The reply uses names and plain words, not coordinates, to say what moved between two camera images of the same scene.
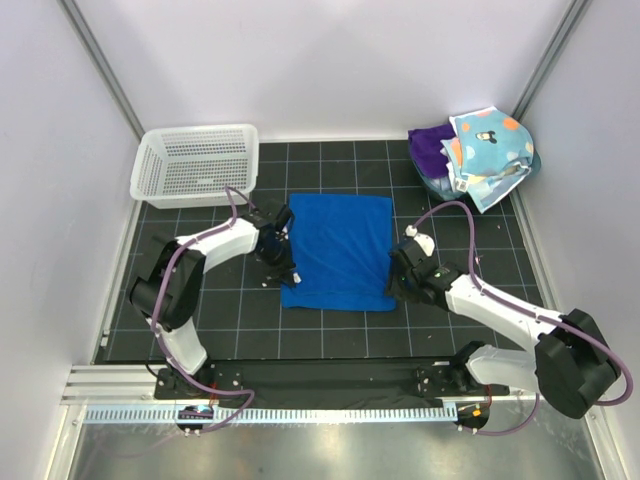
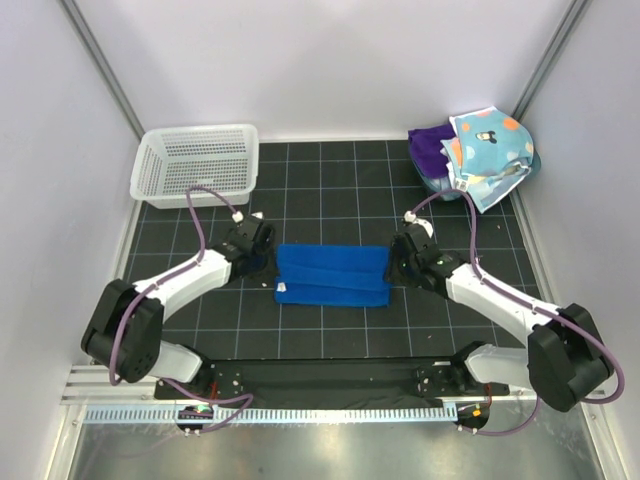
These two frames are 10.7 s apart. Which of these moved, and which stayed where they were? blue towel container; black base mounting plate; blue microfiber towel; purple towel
Moved: blue microfiber towel
Stayed: black base mounting plate; blue towel container; purple towel
